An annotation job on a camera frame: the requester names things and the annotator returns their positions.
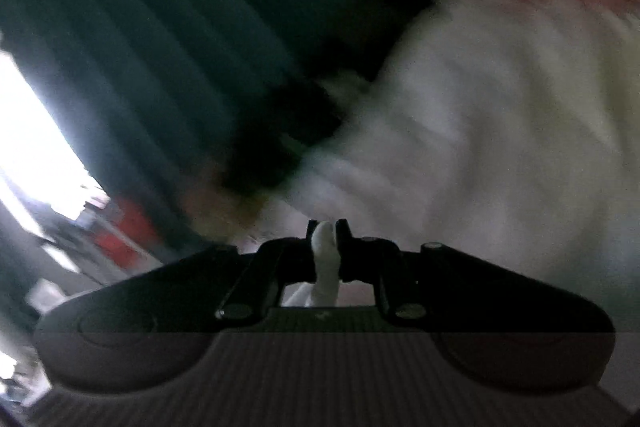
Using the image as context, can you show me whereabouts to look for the red object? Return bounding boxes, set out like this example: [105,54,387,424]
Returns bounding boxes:
[96,199,162,264]

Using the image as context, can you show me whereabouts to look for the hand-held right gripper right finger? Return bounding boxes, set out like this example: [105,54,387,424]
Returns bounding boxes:
[334,218,483,324]

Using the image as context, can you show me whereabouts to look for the dark green curtain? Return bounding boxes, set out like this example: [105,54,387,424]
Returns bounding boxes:
[0,0,396,258]

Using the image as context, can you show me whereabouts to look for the white garment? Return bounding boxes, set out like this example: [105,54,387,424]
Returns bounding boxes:
[285,0,640,309]

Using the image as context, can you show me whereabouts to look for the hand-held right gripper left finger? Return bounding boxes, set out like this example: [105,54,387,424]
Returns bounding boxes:
[162,219,320,323]

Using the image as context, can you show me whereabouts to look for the bright window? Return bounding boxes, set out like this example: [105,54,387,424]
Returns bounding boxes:
[0,51,103,220]

